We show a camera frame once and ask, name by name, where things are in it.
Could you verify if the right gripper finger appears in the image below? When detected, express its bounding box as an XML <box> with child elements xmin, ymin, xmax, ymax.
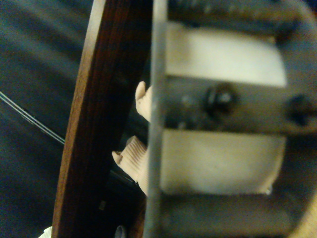
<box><xmin>144</xmin><ymin>0</ymin><xmax>317</xmax><ymax>238</ymax></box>

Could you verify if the beige shoe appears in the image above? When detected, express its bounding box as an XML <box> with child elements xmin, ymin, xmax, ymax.
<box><xmin>135</xmin><ymin>81</ymin><xmax>154</xmax><ymax>124</ymax></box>
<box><xmin>111</xmin><ymin>135</ymin><xmax>150</xmax><ymax>197</ymax></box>

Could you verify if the brown shoe rack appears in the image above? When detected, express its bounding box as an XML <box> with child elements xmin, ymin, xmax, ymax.
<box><xmin>51</xmin><ymin>0</ymin><xmax>156</xmax><ymax>238</ymax></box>

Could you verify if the black curtain stand pole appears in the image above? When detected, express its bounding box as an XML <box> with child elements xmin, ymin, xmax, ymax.
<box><xmin>0</xmin><ymin>95</ymin><xmax>66</xmax><ymax>144</ymax></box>

